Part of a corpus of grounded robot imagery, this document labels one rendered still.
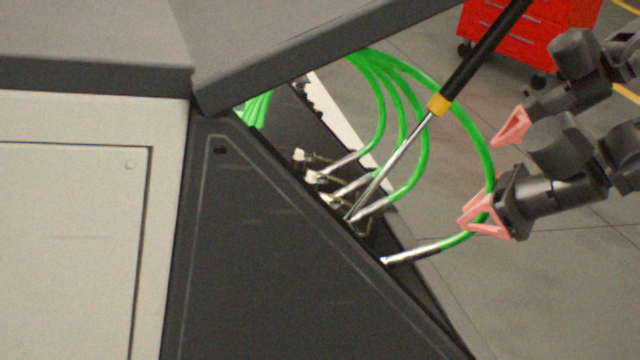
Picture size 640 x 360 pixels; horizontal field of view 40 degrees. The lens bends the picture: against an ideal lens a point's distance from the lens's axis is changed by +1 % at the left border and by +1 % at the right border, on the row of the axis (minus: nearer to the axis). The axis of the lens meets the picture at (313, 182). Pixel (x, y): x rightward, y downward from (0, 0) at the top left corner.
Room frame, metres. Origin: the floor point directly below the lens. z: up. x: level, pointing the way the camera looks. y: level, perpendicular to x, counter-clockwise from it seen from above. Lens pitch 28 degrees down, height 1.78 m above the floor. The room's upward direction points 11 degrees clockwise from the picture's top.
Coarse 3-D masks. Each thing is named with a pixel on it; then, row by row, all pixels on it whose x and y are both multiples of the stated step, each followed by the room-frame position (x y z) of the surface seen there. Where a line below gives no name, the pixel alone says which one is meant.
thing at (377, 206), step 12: (372, 60) 1.22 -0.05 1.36; (384, 72) 1.24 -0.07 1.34; (396, 72) 1.24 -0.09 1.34; (408, 84) 1.25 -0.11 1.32; (408, 96) 1.25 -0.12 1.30; (252, 108) 1.16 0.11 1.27; (420, 108) 1.26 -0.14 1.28; (420, 120) 1.26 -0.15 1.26; (420, 156) 1.27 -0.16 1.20; (420, 168) 1.27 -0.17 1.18; (408, 180) 1.27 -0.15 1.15; (396, 192) 1.26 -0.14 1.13; (372, 204) 1.25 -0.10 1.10; (384, 204) 1.25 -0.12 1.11; (360, 216) 1.24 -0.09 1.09
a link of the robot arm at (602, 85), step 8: (600, 64) 1.37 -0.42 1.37; (592, 72) 1.37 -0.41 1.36; (600, 72) 1.36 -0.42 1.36; (576, 80) 1.37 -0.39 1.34; (584, 80) 1.36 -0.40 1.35; (592, 80) 1.36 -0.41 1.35; (600, 80) 1.35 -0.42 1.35; (608, 80) 1.38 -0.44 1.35; (576, 88) 1.35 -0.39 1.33; (584, 88) 1.35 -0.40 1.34; (592, 88) 1.35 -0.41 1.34; (600, 88) 1.35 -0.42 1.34; (608, 88) 1.35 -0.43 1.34; (576, 96) 1.36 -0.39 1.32; (584, 96) 1.35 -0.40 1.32; (592, 96) 1.35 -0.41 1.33; (600, 96) 1.35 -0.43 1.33; (608, 96) 1.36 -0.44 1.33; (576, 104) 1.35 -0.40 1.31; (584, 104) 1.35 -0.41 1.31; (592, 104) 1.35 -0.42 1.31
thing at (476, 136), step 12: (372, 48) 1.07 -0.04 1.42; (384, 60) 1.06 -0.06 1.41; (396, 60) 1.06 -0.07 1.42; (408, 72) 1.06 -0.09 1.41; (420, 72) 1.06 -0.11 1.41; (432, 84) 1.06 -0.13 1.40; (456, 108) 1.06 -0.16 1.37; (468, 120) 1.06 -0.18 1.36; (468, 132) 1.06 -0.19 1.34; (480, 132) 1.07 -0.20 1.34; (480, 144) 1.06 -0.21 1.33; (480, 156) 1.06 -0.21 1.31; (492, 168) 1.06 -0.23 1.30; (492, 180) 1.06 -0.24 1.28; (492, 192) 1.06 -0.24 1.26; (480, 216) 1.06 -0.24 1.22; (444, 240) 1.07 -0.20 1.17; (456, 240) 1.06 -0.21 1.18
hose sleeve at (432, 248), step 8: (416, 248) 1.07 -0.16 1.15; (424, 248) 1.06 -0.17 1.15; (432, 248) 1.06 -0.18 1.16; (440, 248) 1.06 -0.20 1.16; (392, 256) 1.07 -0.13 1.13; (400, 256) 1.06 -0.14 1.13; (408, 256) 1.06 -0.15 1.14; (416, 256) 1.06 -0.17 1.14; (424, 256) 1.06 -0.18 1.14; (392, 264) 1.06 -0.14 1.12; (400, 264) 1.06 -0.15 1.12
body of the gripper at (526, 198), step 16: (512, 176) 1.06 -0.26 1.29; (528, 176) 1.04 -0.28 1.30; (544, 176) 1.02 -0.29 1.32; (512, 192) 1.03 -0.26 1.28; (528, 192) 1.02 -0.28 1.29; (544, 192) 1.00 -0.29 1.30; (512, 208) 1.01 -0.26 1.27; (528, 208) 1.01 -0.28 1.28; (544, 208) 1.00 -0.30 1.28; (560, 208) 1.00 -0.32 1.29; (512, 224) 0.99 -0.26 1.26; (528, 224) 1.02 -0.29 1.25
